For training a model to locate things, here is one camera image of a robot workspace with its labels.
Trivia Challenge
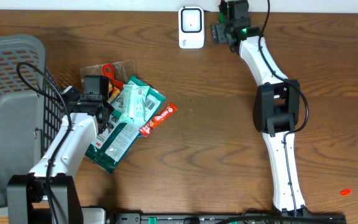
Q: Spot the pale green small packet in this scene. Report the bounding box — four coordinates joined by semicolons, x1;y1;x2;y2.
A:
119;84;150;124

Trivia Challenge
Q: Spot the red snack stick packet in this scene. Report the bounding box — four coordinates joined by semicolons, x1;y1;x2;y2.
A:
139;103;178;137

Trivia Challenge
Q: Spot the small red floor marker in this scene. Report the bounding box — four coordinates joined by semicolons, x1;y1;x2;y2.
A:
340;189;352;196

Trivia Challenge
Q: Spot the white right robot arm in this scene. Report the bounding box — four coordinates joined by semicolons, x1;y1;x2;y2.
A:
211;22;306;215

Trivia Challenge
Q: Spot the grey plastic basket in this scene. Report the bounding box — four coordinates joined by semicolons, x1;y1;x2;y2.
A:
0;34;62;216

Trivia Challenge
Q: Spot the white barcode scanner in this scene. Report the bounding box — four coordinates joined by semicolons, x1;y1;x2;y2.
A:
178;6;205;49

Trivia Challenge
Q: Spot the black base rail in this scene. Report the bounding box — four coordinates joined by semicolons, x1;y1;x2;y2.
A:
82;207;347;224

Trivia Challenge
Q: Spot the red packaged item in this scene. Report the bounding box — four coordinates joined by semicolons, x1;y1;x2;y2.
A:
80;60;136;90

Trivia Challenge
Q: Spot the white jar green lid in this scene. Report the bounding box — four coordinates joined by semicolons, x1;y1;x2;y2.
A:
218;12;226;23

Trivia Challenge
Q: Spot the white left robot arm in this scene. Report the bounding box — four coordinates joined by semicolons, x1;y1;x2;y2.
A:
7;103;113;223

